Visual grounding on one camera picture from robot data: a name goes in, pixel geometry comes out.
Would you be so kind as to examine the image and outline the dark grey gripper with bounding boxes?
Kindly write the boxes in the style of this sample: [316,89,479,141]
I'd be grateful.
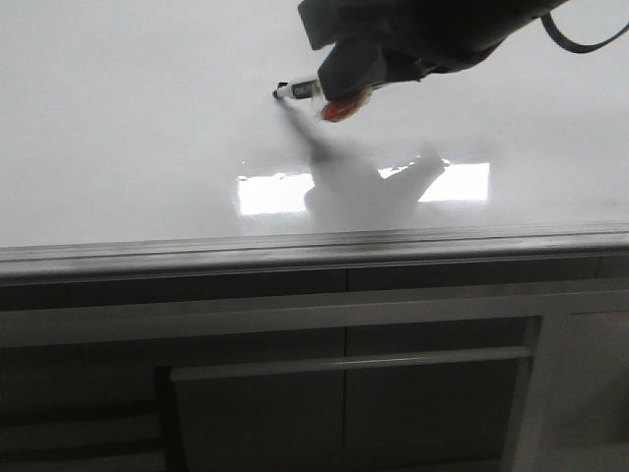
[298,1,560,101]

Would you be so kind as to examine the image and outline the white whiteboard with grey frame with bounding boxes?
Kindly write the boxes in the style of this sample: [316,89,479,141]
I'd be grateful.
[1,1,628,284]

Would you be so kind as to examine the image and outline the grey metal table frame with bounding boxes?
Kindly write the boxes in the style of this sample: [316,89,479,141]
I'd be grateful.
[1,277,628,471]

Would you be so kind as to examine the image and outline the black cable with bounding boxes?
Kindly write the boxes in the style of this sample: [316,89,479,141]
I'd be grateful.
[540,10,629,55]

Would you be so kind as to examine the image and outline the white black whiteboard marker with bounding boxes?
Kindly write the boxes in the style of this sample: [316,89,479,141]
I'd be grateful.
[272,76,323,100]

